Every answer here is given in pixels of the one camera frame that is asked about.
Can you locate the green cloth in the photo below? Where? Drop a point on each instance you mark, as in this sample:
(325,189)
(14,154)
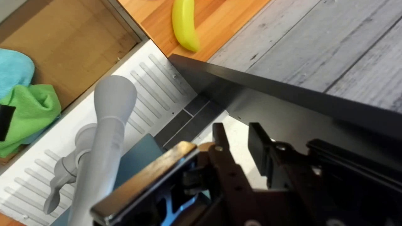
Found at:
(31,110)

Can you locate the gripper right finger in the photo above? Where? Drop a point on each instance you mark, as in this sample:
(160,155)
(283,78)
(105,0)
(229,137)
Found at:
(339,188)

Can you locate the black block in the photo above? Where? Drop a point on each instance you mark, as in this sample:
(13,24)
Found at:
(5,121)

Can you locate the yellow toy banana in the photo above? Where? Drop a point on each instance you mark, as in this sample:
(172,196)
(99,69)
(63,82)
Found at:
(183,23)

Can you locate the grey toy tap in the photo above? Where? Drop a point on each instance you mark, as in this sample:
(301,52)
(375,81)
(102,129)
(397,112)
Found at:
(106,138)

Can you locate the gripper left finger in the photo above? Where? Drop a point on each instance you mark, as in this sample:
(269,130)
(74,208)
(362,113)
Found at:
(150,185)

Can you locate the light blue cloth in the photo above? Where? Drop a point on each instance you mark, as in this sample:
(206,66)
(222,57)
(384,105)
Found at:
(14,67)

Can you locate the grey tap lever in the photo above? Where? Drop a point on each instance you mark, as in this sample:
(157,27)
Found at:
(62,171)

